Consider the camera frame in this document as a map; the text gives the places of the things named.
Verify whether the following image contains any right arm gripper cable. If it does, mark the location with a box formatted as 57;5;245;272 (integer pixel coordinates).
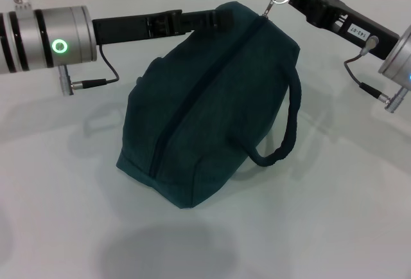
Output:
343;34;409;113

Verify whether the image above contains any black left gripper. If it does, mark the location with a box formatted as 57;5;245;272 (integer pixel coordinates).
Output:
91;4;235;48

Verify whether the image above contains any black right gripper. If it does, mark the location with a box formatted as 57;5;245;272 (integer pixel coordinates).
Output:
272;0;401;61

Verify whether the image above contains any dark teal insulated lunch bag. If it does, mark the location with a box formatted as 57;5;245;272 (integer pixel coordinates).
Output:
115;0;302;210

